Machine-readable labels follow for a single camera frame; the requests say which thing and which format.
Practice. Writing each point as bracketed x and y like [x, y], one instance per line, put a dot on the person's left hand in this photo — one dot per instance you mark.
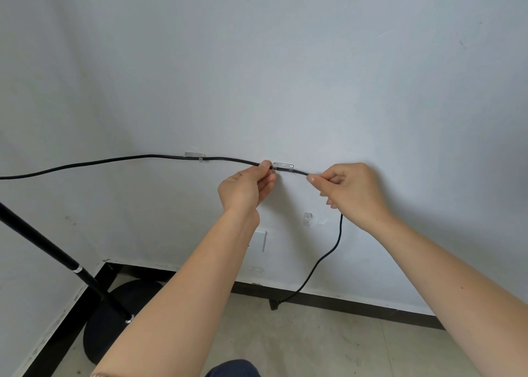
[239, 193]

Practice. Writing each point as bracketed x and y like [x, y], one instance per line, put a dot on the person's right hand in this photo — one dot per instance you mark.
[357, 191]

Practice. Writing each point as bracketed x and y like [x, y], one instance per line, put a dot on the person's right thumb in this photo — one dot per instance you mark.
[316, 178]

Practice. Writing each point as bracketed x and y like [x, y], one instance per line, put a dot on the person's left thumb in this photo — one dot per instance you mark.
[260, 168]

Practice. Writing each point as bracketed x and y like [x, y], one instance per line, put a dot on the person's right forearm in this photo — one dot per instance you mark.
[453, 290]

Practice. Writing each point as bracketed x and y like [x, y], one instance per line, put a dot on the person's left forearm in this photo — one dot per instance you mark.
[181, 298]

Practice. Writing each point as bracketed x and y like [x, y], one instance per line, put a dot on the black skirting board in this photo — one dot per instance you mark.
[371, 308]

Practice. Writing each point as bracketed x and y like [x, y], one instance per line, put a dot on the dark blue trousers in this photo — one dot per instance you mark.
[233, 369]

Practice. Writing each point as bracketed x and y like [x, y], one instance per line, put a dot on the black stand pole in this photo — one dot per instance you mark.
[53, 251]

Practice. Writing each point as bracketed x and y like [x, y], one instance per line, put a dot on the black round stand base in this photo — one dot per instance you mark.
[103, 327]

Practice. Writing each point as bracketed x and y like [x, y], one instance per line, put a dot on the clear wall hook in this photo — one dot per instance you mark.
[307, 218]

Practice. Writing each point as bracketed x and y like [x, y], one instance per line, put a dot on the white wall socket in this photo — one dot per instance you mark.
[260, 240]

